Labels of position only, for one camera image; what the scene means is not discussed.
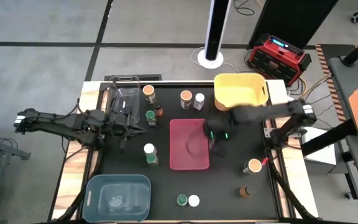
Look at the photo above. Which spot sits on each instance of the yellow plastic bin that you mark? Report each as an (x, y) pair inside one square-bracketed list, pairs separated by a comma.
[(241, 90)]

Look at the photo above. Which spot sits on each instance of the bagel seasoning jar white lid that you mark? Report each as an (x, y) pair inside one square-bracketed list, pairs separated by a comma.
[(149, 148), (199, 98), (194, 200)]

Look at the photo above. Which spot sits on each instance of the clear plastic bag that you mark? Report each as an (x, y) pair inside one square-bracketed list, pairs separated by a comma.
[(117, 200)]

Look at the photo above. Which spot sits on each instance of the black tower pole white base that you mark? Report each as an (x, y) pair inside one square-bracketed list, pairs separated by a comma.
[(214, 31)]

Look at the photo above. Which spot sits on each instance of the pink plastic bin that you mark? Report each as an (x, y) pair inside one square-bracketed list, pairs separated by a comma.
[(185, 155)]

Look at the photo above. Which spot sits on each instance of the metal corner bracket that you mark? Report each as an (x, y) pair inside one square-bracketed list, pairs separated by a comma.
[(267, 132)]

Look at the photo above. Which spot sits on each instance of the white box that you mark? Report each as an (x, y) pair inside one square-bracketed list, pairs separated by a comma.
[(322, 157)]

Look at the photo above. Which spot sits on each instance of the black room divider panel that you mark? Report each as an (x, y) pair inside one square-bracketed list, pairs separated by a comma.
[(291, 18)]

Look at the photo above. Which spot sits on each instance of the grey desk frame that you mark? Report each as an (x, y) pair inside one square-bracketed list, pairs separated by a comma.
[(11, 152)]

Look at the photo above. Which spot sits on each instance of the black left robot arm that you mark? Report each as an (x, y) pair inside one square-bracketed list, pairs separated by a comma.
[(57, 123)]

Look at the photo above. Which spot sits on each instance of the red paper tag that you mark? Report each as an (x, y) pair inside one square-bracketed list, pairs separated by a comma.
[(265, 160)]

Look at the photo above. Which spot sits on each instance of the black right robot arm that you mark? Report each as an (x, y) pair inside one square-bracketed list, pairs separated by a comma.
[(266, 112)]

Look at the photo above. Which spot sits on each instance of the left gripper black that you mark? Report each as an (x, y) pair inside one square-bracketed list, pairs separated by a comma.
[(118, 119)]

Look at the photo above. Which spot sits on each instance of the blue plastic bin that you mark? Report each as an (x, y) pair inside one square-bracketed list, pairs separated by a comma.
[(92, 186)]

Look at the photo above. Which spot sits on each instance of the red portable power station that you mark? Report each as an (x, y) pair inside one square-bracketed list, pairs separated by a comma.
[(275, 63)]

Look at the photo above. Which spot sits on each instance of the black aluminium table frame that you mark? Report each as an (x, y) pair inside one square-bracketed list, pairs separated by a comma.
[(100, 96)]

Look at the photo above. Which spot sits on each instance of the furikake jar tan lid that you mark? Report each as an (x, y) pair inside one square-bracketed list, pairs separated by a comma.
[(148, 90), (186, 95), (255, 165)]

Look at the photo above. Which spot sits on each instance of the hazard striped floor strip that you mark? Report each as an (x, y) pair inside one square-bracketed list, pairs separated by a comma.
[(323, 59)]

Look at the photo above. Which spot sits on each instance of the grey side table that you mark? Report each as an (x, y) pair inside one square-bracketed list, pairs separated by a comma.
[(342, 84)]

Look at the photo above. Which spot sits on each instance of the clear plastic bin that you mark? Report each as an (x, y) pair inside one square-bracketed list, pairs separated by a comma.
[(126, 93)]

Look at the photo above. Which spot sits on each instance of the black frame strut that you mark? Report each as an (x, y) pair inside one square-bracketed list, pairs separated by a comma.
[(73, 203), (291, 199)]

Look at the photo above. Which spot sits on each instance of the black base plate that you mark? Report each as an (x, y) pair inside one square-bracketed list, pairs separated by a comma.
[(151, 76)]

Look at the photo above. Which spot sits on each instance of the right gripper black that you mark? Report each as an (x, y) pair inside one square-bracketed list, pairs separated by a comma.
[(221, 124)]

